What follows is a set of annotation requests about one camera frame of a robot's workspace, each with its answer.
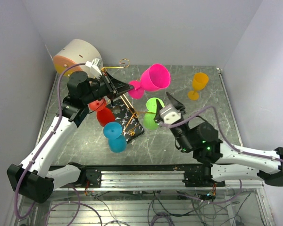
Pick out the red plastic wine glass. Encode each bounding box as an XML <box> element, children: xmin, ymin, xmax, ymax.
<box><xmin>88</xmin><ymin>98</ymin><xmax>115</xmax><ymax>127</ymax></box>

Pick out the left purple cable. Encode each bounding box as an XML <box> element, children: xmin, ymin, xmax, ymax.
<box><xmin>14</xmin><ymin>63</ymin><xmax>103</xmax><ymax>226</ymax></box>

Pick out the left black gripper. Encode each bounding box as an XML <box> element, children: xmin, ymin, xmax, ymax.
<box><xmin>83</xmin><ymin>71</ymin><xmax>133</xmax><ymax>105</ymax></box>

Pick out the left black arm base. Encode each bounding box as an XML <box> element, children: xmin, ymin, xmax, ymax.
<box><xmin>68</xmin><ymin>162</ymin><xmax>101</xmax><ymax>188</ymax></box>

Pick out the round beige drawer cabinet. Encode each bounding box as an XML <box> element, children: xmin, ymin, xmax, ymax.
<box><xmin>53</xmin><ymin>39</ymin><xmax>102</xmax><ymax>77</ymax></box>

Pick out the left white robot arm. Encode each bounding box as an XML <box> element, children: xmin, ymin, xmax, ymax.
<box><xmin>7</xmin><ymin>71</ymin><xmax>133</xmax><ymax>203</ymax></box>

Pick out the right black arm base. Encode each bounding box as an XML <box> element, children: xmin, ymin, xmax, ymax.
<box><xmin>182</xmin><ymin>167</ymin><xmax>225</xmax><ymax>187</ymax></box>

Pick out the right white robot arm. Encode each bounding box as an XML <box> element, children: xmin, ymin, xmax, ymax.
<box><xmin>154</xmin><ymin>93</ymin><xmax>283</xmax><ymax>187</ymax></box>

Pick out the blue plastic wine glass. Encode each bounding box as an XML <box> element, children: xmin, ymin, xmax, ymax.
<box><xmin>103</xmin><ymin>122</ymin><xmax>127</xmax><ymax>153</ymax></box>

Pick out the green plastic wine glass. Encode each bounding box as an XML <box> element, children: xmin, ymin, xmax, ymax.
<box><xmin>143</xmin><ymin>97</ymin><xmax>165</xmax><ymax>130</ymax></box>

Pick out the aluminium rail frame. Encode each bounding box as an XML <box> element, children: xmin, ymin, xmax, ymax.
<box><xmin>14</xmin><ymin>169</ymin><xmax>271</xmax><ymax>226</ymax></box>

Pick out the orange plastic wine glass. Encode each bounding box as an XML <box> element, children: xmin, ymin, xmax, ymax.
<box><xmin>187</xmin><ymin>73</ymin><xmax>209</xmax><ymax>100</ymax></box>

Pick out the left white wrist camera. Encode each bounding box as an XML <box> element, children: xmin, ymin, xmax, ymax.
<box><xmin>85</xmin><ymin>57</ymin><xmax>102</xmax><ymax>79</ymax></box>

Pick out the magenta plastic wine glass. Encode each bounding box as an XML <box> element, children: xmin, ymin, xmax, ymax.
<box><xmin>128</xmin><ymin>64</ymin><xmax>171</xmax><ymax>99</ymax></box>

